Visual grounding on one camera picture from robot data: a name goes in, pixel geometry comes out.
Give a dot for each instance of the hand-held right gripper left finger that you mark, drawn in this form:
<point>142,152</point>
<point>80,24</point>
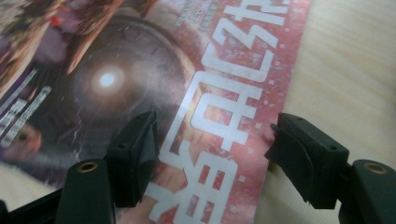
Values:
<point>132,161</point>

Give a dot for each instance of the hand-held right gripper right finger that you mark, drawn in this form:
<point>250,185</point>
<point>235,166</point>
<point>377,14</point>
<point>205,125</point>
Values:
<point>311,161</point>

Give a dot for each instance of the glossy magazine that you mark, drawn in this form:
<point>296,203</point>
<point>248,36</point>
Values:
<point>124,77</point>

